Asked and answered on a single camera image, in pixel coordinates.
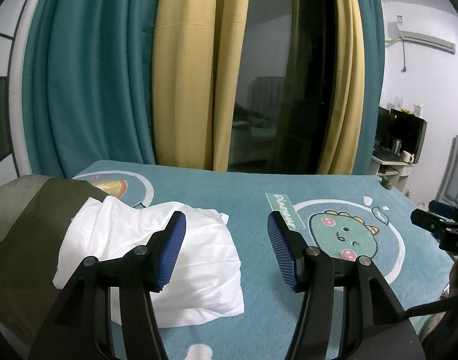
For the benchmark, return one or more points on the olive green pillow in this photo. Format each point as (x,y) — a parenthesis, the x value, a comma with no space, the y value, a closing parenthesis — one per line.
(22,240)

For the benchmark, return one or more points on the small green toy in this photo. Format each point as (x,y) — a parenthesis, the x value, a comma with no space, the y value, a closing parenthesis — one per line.
(386,183)

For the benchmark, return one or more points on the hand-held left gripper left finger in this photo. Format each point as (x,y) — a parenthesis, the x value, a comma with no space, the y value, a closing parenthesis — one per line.
(170,255)

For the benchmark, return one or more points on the white box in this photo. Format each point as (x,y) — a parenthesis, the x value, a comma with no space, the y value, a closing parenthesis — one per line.
(418,109)

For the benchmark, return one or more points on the white hooded jacket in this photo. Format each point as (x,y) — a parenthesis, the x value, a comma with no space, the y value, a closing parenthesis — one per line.
(206,262)

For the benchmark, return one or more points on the teal curtain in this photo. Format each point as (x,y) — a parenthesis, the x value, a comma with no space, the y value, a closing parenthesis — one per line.
(371,82)
(82,82)

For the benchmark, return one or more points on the yellow curtain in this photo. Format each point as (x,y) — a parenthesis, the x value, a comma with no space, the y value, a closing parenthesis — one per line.
(345,82)
(191,82)

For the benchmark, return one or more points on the white air conditioner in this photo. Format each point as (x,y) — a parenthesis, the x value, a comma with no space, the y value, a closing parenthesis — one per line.
(424,37)

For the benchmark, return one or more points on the teal cartoon blanket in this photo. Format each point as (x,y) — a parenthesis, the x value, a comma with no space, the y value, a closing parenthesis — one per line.
(251,195)

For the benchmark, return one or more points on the white mug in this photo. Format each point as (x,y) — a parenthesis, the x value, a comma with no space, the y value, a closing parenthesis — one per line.
(407,156)

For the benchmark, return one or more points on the grey computer desk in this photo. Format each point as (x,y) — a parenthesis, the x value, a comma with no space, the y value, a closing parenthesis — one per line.
(401,174)

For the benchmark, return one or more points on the glass sliding door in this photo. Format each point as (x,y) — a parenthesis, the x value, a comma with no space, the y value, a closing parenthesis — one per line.
(274,101)

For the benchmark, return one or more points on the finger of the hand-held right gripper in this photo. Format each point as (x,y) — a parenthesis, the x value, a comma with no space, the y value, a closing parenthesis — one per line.
(452,234)
(441,208)

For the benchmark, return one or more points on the grey padded headboard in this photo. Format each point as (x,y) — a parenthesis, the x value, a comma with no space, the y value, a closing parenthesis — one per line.
(456,165)

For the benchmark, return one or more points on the black computer screen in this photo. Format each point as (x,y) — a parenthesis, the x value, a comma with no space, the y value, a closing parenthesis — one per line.
(383,123)

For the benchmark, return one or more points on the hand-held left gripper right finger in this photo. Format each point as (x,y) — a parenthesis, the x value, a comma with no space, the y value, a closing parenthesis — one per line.
(283,255)

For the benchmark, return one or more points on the black monitor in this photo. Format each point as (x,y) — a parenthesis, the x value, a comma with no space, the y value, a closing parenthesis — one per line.
(407,129)

